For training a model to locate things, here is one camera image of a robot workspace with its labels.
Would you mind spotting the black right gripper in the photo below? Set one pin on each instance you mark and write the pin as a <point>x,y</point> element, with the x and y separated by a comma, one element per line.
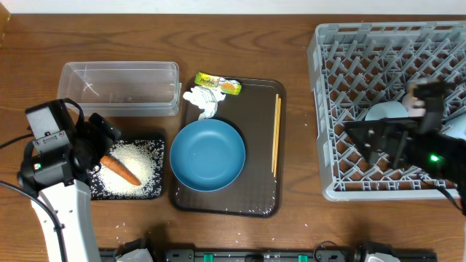
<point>403,134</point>

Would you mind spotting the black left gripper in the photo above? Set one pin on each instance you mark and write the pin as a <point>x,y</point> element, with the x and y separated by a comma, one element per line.
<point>103,139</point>

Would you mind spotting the orange carrot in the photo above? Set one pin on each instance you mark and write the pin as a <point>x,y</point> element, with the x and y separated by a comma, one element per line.
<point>115,166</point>

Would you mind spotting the small light blue saucer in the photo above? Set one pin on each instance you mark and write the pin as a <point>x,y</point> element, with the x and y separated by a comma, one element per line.
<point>391,109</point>

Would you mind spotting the pink plastic cup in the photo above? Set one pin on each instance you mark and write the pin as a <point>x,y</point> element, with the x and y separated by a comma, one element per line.
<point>413,106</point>

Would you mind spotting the light blue plastic cup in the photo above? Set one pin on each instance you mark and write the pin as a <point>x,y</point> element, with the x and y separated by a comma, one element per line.
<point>456,127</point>

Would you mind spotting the wooden chopstick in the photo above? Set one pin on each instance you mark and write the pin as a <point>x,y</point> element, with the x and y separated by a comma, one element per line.
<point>277,136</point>
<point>274,132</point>

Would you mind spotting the large dark blue plate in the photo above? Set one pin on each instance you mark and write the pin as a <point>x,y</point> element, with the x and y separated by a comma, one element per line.
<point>207,155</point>

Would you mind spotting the white tissue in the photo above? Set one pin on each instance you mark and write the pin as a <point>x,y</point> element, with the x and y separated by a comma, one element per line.
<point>206,99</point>

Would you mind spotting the yellow snack wrapper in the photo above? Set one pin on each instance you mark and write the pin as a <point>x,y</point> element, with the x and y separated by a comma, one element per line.
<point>231,87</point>

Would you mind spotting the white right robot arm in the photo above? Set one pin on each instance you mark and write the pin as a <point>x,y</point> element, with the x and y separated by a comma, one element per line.
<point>440,156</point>

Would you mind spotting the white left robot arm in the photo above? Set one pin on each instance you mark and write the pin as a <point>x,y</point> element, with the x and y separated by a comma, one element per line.
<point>55,170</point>

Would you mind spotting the grey dishwasher rack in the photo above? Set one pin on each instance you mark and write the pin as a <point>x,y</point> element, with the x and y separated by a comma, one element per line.
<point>353,66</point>

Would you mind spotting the clear plastic bin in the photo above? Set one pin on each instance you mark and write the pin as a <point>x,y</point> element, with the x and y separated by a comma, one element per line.
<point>122,88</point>

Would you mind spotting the dark brown serving tray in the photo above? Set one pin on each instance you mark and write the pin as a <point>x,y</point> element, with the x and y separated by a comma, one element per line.
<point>255,193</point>

